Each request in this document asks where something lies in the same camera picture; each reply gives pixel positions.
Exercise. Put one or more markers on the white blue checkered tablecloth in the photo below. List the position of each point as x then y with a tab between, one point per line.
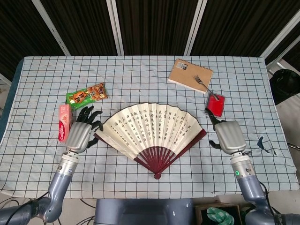
117	182

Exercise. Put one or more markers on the pink Colgate toothpaste box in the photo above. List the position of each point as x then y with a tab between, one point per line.
65	124

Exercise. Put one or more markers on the brown spiral notebook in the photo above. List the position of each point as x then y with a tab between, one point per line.
187	75

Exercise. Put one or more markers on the metal fork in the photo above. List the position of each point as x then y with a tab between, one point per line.
204	85

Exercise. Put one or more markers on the paper folding fan red ribs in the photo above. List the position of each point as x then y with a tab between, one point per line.
152	124

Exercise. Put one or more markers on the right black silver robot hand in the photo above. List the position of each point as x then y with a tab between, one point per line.
230	137

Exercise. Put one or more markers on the aluminium frame rail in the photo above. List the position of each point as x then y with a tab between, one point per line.
275	66

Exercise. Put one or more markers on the black bag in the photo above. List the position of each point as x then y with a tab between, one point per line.
284	86

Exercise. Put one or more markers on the brown storage box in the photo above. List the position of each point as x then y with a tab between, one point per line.
200	214

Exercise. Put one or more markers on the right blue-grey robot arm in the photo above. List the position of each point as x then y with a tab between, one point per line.
248	185

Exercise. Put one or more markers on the green orange snack packet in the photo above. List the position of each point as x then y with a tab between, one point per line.
86	96

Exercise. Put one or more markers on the red ink pad case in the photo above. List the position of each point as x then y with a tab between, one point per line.
216	105

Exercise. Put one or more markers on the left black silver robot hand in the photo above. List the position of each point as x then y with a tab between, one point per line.
78	137

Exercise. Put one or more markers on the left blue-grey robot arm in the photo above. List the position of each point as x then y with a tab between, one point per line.
61	182

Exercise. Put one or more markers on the green cloth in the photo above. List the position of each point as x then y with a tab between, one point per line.
219	216

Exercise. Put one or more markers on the white partition frame post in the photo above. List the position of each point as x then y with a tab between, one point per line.
115	25
195	25
281	42
4	79
50	25

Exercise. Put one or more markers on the blue-grey robot torso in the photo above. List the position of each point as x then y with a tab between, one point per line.
140	212

